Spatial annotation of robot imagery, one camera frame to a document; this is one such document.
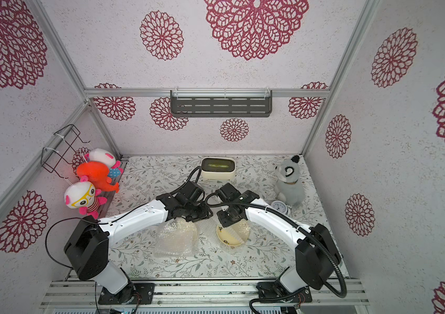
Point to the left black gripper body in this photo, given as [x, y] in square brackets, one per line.
[193, 208]

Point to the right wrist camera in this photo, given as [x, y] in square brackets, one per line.
[228, 193]

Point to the black wire wall basket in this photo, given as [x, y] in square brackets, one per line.
[65, 139]

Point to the bubble wrap sheet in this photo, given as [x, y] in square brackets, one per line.
[208, 229]

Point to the grey metal wall shelf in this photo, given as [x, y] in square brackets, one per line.
[221, 105]

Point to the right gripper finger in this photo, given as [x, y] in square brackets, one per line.
[223, 218]
[240, 215]

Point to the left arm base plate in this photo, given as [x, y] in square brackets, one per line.
[133, 293]

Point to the white plush with yellow glasses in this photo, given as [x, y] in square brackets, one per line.
[85, 197]

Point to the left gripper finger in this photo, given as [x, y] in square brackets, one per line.
[193, 217]
[203, 212]

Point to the small white round clock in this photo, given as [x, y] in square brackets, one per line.
[281, 207]

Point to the grey raccoon plush toy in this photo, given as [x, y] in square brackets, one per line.
[289, 187]

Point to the cream dinner plate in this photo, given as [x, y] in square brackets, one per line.
[234, 235]

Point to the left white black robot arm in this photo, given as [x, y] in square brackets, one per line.
[88, 245]

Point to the white pink plush top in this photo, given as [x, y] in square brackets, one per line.
[106, 158]

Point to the cream box with dark lid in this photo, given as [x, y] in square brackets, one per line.
[219, 168]

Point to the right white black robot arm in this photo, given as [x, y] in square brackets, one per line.
[317, 259]

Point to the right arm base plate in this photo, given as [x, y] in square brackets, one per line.
[270, 292]

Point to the left bubble wrapped plate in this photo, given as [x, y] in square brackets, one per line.
[176, 239]

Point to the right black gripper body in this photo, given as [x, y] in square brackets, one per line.
[228, 216]

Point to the red octopus plush toy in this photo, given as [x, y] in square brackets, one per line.
[97, 174]

